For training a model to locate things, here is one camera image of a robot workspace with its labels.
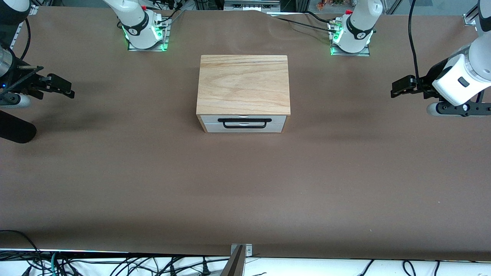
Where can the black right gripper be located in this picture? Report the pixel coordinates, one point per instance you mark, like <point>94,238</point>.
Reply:
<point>23,81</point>

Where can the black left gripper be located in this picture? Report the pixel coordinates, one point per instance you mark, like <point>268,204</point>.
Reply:
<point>432,75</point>

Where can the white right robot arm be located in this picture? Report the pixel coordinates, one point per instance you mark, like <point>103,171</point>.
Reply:
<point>134,23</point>

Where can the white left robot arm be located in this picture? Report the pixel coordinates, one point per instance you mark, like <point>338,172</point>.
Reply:
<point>479,57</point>

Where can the wooden drawer cabinet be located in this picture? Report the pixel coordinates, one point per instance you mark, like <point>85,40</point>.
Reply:
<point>243,84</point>

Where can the black rounded object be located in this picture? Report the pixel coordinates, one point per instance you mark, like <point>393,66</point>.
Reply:
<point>15,130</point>

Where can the red orange artificial flowers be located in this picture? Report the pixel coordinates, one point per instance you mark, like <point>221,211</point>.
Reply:
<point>324,4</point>

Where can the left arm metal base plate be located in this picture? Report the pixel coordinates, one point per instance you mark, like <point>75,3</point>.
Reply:
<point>362,51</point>

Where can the aluminium table edge rail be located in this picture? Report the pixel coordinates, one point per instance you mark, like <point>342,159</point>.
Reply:
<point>34,10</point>
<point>471,19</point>

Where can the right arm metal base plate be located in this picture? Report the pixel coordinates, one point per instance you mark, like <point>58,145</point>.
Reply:
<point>163,36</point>

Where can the aluminium frame device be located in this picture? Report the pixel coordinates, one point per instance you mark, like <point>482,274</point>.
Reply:
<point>251,4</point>

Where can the small metal bracket plate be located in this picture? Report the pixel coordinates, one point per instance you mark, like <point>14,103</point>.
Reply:
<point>248,249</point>

